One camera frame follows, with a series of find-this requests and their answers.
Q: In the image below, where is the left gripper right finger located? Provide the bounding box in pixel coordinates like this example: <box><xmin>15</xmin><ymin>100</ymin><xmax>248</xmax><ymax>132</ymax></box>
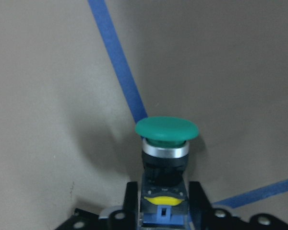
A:
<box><xmin>189</xmin><ymin>182</ymin><xmax>213</xmax><ymax>230</ymax></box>

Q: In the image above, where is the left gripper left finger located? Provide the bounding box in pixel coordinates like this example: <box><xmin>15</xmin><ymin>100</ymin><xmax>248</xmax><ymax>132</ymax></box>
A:
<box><xmin>122</xmin><ymin>182</ymin><xmax>138</xmax><ymax>230</ymax></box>

